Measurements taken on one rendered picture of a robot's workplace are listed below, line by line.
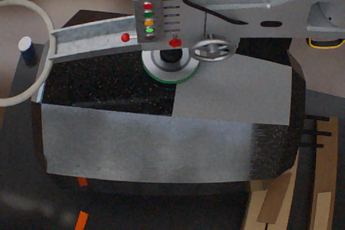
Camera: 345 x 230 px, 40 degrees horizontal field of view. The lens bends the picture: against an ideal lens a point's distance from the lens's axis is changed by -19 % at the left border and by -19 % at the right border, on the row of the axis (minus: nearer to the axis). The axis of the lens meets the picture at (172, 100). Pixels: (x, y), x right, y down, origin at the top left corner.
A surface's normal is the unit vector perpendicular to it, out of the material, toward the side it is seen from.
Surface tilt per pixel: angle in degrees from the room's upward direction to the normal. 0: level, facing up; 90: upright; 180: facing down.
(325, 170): 0
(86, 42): 3
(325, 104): 0
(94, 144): 45
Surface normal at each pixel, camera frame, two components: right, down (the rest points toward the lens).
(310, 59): 0.00, -0.36
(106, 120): -0.07, 0.40
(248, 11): 0.08, 0.93
